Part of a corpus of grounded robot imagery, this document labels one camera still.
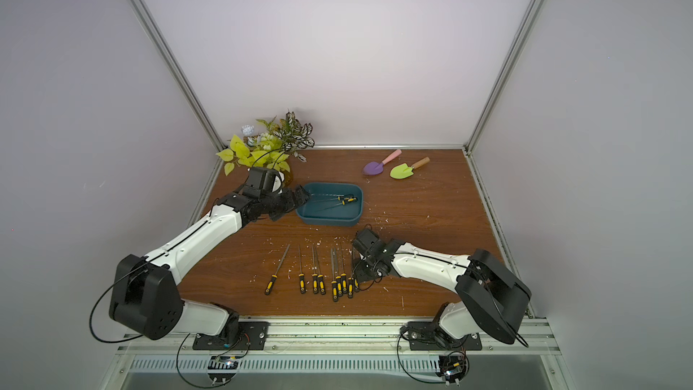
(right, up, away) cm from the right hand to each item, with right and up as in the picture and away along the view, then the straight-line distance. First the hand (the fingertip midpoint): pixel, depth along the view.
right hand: (358, 268), depth 84 cm
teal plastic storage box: (-10, +18, +18) cm, 27 cm away
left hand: (-17, +22, 0) cm, 28 cm away
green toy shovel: (+19, +32, +29) cm, 47 cm away
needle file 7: (-3, -4, -3) cm, 5 cm away
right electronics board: (+25, -21, -14) cm, 36 cm away
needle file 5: (-6, -4, -3) cm, 8 cm away
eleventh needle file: (-5, +21, +18) cm, 29 cm away
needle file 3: (-12, -2, -1) cm, 12 cm away
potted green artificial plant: (-32, +40, +11) cm, 53 cm away
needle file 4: (-8, -4, -2) cm, 9 cm away
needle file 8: (-3, +20, +16) cm, 26 cm away
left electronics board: (-38, -23, -12) cm, 46 cm away
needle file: (-18, -2, 0) cm, 18 cm away
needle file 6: (-5, -3, -1) cm, 5 cm away
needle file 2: (-14, -2, -1) cm, 14 cm away
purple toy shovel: (+7, +32, +29) cm, 44 cm away
